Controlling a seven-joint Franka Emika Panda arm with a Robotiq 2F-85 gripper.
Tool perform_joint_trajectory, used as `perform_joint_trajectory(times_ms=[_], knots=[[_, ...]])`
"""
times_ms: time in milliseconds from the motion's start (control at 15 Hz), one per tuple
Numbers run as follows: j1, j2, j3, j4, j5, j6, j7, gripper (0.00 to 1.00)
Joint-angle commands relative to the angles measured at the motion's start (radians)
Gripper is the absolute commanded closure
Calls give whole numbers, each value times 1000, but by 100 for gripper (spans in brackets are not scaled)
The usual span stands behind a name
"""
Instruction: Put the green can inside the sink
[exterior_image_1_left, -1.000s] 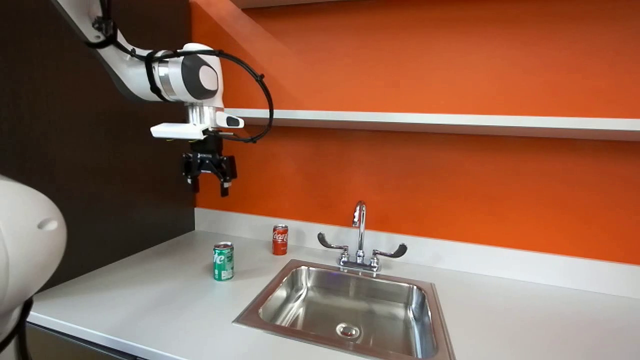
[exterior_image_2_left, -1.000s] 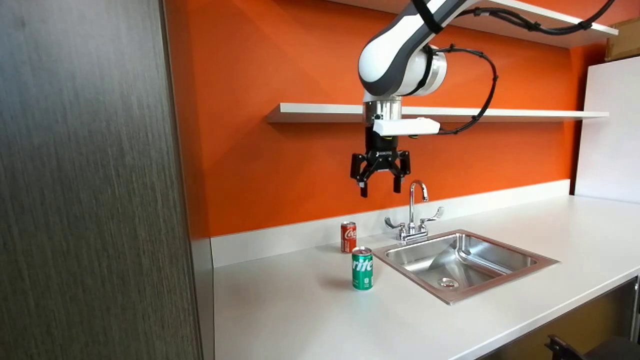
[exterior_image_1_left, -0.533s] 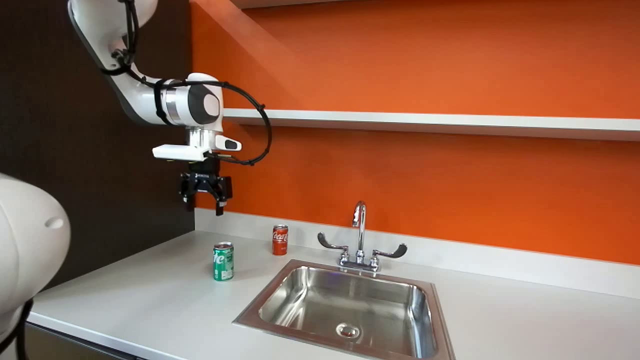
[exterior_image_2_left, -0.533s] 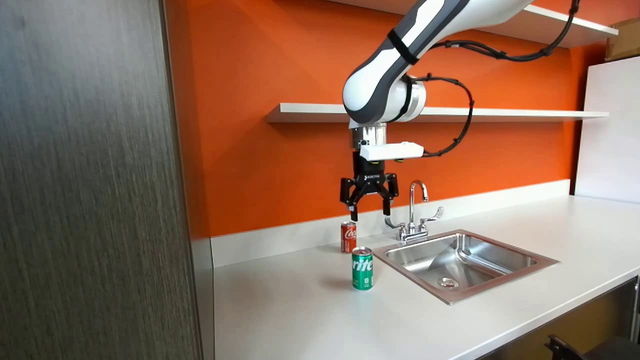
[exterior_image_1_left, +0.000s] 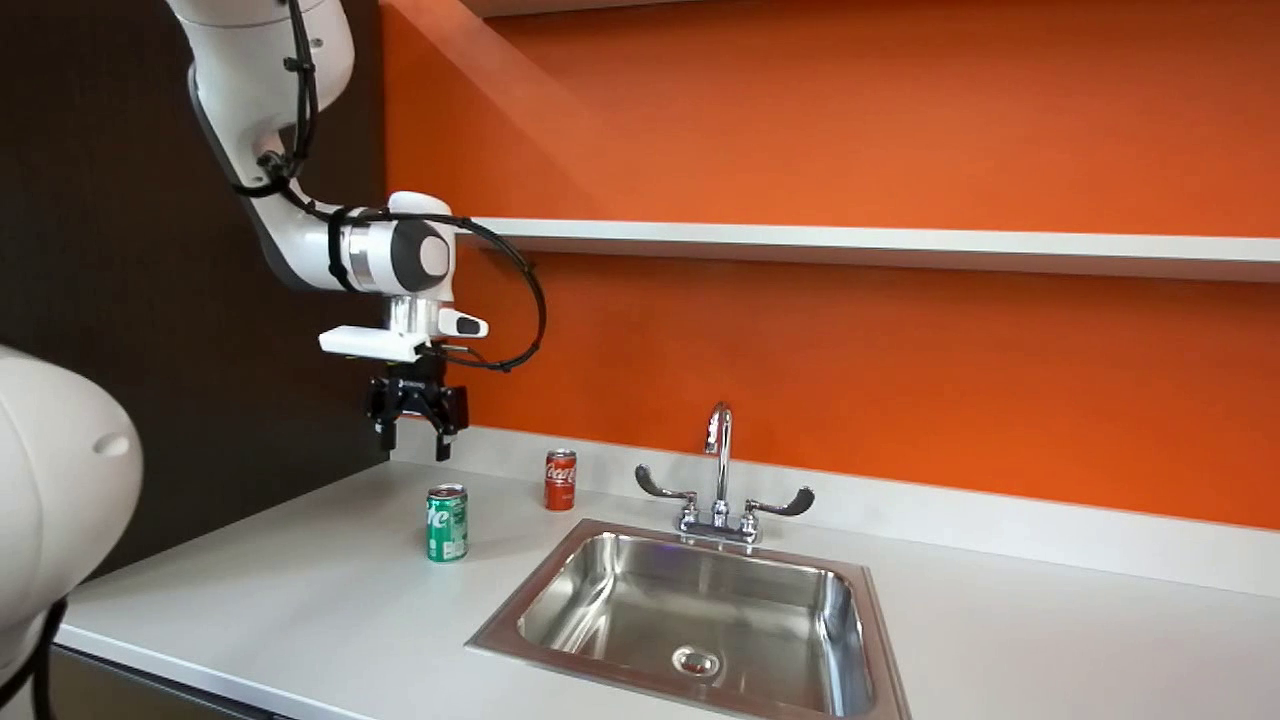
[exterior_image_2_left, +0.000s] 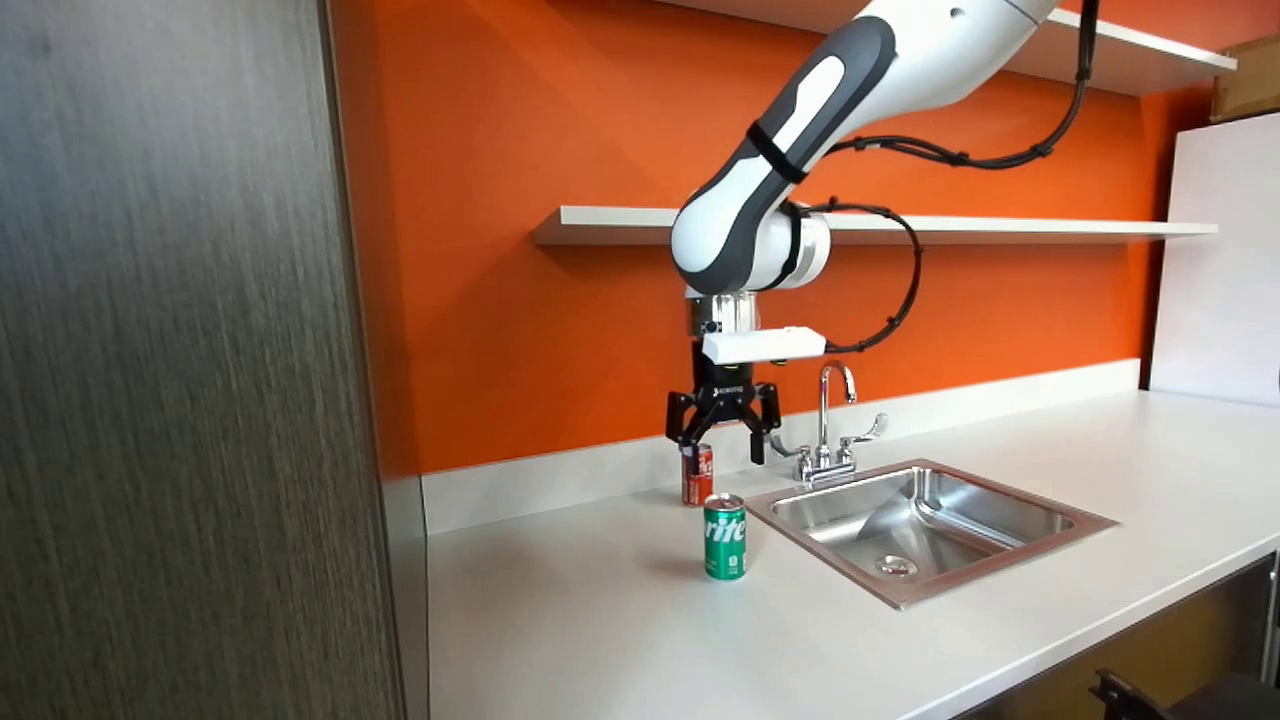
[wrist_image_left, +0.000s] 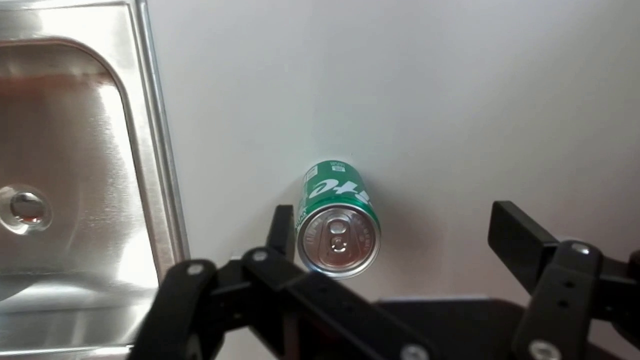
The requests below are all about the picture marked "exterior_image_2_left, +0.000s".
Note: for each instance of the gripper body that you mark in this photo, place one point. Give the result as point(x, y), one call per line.
point(722, 377)

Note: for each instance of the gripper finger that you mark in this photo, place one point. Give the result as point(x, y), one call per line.
point(684, 420)
point(765, 420)

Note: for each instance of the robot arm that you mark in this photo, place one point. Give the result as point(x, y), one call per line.
point(770, 190)

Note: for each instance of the red soda can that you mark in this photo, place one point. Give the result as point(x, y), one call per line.
point(697, 476)

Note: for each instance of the green soda can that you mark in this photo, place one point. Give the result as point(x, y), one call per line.
point(725, 537)

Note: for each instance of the steel sink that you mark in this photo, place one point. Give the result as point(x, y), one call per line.
point(925, 525)

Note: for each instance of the chrome tap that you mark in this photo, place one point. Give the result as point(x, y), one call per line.
point(828, 425)

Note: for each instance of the white refrigerator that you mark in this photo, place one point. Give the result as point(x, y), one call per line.
point(1220, 265)

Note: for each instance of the dark wood cabinet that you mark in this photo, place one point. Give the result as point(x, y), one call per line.
point(190, 360)

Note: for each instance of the black chair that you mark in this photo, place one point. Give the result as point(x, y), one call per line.
point(1180, 697)

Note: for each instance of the cardboard box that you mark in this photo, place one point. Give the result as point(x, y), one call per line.
point(1248, 80)

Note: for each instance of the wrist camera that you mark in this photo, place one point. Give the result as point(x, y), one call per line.
point(762, 345)

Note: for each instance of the white wall shelf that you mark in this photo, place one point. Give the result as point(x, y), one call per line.
point(1000, 229)
point(1130, 50)

